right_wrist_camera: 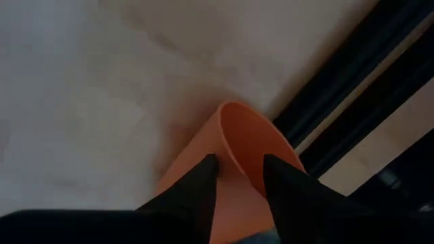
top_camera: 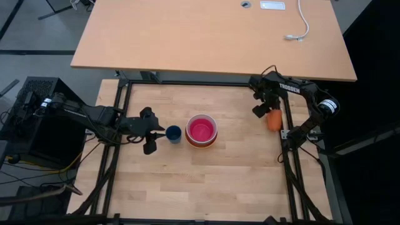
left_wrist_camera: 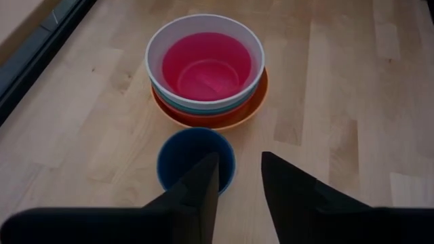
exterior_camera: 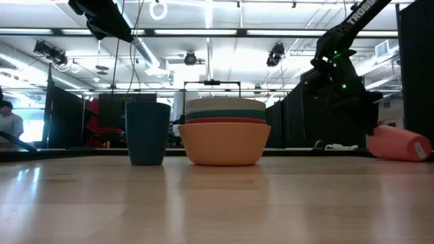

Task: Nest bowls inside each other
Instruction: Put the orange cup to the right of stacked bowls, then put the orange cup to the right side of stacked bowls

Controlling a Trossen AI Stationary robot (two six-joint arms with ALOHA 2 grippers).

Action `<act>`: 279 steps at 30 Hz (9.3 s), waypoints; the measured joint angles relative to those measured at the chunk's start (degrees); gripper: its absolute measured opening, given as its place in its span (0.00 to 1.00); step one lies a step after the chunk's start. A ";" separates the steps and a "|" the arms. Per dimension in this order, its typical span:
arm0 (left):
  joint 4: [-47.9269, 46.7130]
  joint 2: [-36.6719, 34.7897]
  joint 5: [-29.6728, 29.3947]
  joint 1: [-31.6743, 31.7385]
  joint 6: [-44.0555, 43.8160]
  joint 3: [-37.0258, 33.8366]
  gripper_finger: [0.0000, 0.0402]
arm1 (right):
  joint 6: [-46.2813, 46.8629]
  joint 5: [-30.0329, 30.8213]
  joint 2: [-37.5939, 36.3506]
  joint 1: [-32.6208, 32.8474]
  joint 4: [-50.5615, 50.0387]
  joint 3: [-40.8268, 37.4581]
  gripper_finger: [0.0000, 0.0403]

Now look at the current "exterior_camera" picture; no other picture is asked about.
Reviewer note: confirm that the black ceiling camera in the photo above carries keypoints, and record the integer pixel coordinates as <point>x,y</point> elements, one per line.
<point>190,58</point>
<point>275,54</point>
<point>51,52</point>

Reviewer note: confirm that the white bowl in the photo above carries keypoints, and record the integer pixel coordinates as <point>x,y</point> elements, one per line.
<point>225,105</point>

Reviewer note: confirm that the orange bowl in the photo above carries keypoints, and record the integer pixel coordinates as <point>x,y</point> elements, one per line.
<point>223,145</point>

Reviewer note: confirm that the white column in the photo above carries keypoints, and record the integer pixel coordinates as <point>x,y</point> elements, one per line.
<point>179,105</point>

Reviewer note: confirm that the person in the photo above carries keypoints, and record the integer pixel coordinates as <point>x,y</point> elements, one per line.
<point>10,125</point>

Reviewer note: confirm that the long ceiling light strip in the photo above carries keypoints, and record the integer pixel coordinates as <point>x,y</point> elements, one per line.
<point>195,32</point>

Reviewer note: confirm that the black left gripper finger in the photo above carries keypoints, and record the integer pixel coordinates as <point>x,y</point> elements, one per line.
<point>118,28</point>

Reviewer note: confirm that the black partition wall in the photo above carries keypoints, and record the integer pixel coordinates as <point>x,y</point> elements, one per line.
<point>66,118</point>
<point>291,128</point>

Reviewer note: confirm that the red bowl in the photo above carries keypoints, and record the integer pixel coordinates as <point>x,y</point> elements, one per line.
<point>225,120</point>

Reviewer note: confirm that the green bowl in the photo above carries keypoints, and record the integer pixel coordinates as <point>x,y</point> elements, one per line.
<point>225,114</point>

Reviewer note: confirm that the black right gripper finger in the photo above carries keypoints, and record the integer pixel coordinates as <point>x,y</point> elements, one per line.
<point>371,120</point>

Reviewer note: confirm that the orange cup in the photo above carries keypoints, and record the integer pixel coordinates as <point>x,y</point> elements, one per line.
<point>396,144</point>

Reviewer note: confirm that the black curtain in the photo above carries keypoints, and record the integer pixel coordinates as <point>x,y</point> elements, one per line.
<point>417,67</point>

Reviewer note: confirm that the black gantry frame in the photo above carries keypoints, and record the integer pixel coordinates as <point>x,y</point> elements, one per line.
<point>212,82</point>

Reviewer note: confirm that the black monitor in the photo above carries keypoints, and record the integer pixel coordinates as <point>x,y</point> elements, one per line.
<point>112,108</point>

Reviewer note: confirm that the blue cup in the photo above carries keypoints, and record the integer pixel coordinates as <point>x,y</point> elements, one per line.
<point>148,133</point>

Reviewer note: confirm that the black aluminium table frame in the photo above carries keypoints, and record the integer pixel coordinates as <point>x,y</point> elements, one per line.
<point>101,152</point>

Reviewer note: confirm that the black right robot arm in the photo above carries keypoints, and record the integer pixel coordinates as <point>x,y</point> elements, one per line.
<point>359,13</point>

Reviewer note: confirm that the red chair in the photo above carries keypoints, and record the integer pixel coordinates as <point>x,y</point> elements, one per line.
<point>93,125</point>

